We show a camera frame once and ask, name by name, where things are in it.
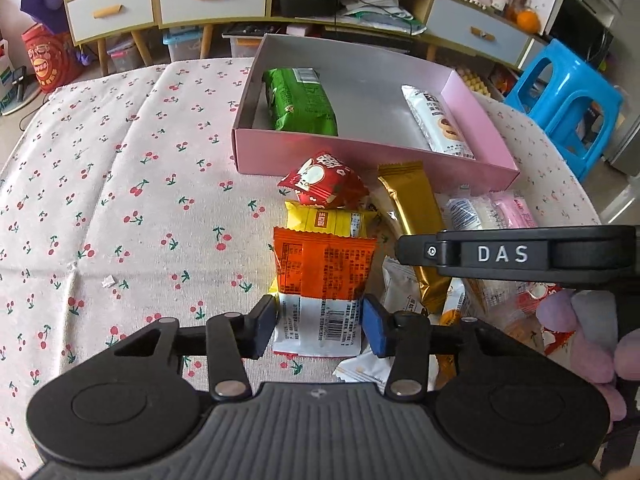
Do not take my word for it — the gold snack bar packet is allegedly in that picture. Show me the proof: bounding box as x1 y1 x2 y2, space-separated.
378 162 450 314

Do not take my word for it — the red paper bag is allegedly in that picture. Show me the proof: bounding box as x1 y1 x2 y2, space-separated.
22 23 84 93

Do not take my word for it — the red round snack packet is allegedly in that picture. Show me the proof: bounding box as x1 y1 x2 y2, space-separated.
278 151 369 209

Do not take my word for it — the white drawer tv cabinet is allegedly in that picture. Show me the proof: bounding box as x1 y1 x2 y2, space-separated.
63 0 544 68

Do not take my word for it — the clear storage bin blue lid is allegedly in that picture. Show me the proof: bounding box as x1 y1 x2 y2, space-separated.
163 27 203 62

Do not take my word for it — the cherry print table cloth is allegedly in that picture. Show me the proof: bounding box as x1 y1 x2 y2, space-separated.
0 56 603 479

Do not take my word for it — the lower orange fruit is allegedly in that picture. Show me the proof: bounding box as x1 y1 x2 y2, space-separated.
515 9 541 35

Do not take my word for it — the yellow snack packet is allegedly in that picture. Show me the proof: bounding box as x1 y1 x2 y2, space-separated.
285 202 376 237

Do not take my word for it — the purple plush toy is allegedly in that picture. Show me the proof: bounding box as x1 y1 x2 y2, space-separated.
536 289 639 424

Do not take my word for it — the pink candy bag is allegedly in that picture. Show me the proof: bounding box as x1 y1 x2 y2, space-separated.
489 191 537 229

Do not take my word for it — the black microwave oven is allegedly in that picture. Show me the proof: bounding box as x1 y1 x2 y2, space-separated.
542 0 614 68

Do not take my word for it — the white pastry packet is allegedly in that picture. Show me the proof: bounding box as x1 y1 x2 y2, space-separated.
381 257 423 314

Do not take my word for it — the blue plastic stool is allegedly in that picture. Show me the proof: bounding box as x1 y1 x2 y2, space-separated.
504 40 623 181

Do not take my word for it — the yellow egg tray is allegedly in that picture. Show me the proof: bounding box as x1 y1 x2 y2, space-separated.
457 67 491 96

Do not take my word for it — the green snack packet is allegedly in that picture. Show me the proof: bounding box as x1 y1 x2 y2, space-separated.
262 67 338 136

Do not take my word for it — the white cookie snack packet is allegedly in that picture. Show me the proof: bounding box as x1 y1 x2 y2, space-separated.
401 84 474 159

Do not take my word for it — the silver refrigerator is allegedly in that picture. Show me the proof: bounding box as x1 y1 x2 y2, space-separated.
604 106 640 177

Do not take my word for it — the pink cardboard box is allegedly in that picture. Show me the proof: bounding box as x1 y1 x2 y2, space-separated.
232 35 520 194

